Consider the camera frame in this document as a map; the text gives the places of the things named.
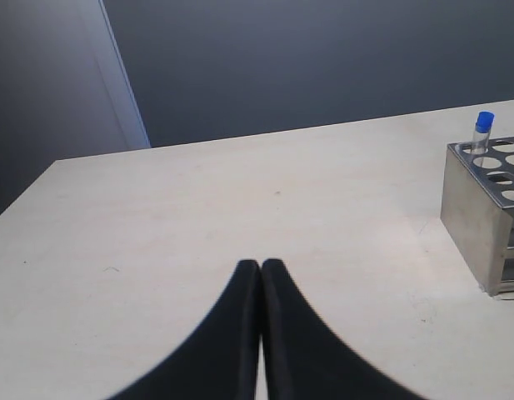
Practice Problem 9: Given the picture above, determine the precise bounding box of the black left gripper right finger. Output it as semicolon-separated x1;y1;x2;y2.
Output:
261;258;420;399

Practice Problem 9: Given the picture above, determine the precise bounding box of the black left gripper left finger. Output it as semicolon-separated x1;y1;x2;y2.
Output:
112;259;261;399

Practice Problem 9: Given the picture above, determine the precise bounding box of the blue capped test tube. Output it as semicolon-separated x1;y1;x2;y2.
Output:
470;111;495;167

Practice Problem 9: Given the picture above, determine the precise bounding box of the stainless steel test tube rack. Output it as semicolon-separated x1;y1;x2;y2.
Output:
441;137;514;297

